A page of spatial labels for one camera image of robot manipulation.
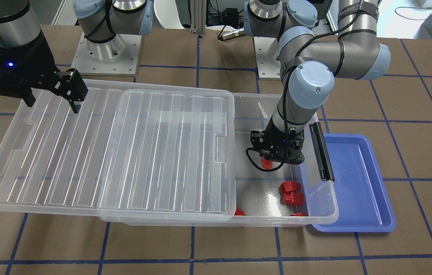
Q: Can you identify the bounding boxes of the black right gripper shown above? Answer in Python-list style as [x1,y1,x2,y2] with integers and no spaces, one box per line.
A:
[0,32,88,114]

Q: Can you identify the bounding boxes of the clear plastic box lid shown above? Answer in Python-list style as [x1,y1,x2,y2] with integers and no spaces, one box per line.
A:
[0,79,236,223]

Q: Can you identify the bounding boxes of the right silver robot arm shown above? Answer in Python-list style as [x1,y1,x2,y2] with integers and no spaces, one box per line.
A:
[0,0,154,113]

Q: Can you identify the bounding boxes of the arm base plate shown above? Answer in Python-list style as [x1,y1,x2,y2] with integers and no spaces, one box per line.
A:
[254,37,281,81]
[71,34,142,76]

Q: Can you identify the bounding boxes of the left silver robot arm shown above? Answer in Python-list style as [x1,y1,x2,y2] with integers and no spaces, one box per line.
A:
[244,0,392,164]

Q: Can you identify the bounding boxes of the aluminium frame post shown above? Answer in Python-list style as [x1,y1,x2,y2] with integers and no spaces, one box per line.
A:
[189,0,208,36]

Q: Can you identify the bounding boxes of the black box handle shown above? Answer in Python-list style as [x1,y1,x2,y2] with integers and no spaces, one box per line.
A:
[309,122,336,182]

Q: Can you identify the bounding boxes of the clear plastic storage box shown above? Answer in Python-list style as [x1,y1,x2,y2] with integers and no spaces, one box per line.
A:
[97,93,340,228]

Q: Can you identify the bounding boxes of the blue plastic tray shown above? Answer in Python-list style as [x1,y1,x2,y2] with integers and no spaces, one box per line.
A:
[291,133,396,233]

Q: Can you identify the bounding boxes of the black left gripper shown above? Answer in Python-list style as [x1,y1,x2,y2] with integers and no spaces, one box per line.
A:
[250,130,305,164]

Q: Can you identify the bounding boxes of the white chair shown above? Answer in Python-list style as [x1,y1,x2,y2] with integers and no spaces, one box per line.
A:
[154,0,191,29]

